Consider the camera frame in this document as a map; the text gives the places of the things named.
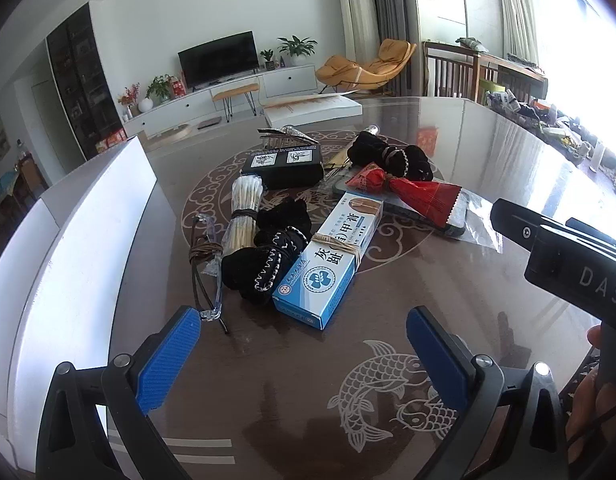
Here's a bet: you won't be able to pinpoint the red flower bouquet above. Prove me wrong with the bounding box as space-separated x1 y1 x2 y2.
117 83 141 118

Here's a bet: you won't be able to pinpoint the clear safety glasses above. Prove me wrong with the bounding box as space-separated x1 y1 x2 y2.
189 213 229 334

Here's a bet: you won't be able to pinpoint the white television cabinet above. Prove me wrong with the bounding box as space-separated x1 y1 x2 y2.
122 65 319 137

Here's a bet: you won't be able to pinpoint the black scrunchie with trim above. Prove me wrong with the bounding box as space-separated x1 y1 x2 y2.
348 131 435 184

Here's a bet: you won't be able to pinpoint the red snack packet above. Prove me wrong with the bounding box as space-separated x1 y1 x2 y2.
345 162 463 224

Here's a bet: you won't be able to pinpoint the large potted plant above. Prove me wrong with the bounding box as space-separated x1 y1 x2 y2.
277 35 319 67

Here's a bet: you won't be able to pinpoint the blue and white ointment box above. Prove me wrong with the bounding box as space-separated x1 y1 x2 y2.
272 191 385 331

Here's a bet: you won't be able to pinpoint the wooden chair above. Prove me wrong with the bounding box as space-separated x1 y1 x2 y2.
422 40 481 102

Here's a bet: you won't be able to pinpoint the leafy plant in white vase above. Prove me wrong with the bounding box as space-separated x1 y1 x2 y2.
138 74 175 114

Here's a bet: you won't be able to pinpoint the black television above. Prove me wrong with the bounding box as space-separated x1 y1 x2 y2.
177 31 260 92

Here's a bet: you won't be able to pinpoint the white flat box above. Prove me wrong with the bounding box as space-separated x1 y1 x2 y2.
262 94 363 129

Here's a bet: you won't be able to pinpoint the bundle of cotton swabs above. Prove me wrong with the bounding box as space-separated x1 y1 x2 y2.
222 174 265 257

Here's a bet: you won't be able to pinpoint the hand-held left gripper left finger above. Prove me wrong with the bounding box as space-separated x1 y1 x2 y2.
35 305 203 480

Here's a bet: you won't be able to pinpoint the covered standing air conditioner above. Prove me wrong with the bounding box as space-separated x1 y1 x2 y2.
334 0 379 57

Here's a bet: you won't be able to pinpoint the black case in plastic bag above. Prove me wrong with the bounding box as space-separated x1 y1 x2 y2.
318 170 504 254

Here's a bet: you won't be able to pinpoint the person's right hand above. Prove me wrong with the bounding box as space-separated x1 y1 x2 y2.
566 325 616 462

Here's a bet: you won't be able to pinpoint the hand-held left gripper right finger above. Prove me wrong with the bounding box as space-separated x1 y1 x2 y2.
406 306 571 480

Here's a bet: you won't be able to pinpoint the rhinestone hair comb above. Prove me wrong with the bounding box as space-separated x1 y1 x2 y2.
258 125 319 154

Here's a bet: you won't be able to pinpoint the wooden side table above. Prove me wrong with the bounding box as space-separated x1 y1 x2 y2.
475 51 549 107

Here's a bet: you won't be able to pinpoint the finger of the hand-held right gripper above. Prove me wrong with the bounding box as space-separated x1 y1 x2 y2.
490 199 554 254
566 217 616 256

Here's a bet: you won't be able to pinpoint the wooden bench with metal legs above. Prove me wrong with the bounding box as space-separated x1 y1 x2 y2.
211 82 261 124

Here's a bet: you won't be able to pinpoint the white sheer curtain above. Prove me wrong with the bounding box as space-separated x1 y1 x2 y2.
492 0 559 82

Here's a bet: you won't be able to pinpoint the grey curtain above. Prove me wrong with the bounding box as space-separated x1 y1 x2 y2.
370 0 419 61

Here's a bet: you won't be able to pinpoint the orange lounge chair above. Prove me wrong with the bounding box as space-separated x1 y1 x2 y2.
315 38 418 97

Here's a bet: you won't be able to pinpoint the pile of assorted clutter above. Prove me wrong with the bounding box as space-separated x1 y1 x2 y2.
482 80 616 182

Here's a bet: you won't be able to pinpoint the dark display cabinet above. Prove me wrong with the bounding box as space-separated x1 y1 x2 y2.
45 2 132 162

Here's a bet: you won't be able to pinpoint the black box with white labels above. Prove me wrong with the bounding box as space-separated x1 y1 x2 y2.
240 144 325 191

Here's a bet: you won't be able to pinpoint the small table with blue cloth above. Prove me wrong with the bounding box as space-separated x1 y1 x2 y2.
0 154 45 207

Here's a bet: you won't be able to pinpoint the black stitched sock bundle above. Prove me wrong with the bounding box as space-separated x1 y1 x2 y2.
221 197 313 305

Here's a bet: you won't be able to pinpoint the gold tube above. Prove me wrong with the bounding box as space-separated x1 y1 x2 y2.
324 124 381 172

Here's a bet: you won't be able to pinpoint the white storage box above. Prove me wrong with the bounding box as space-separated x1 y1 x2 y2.
0 135 161 472

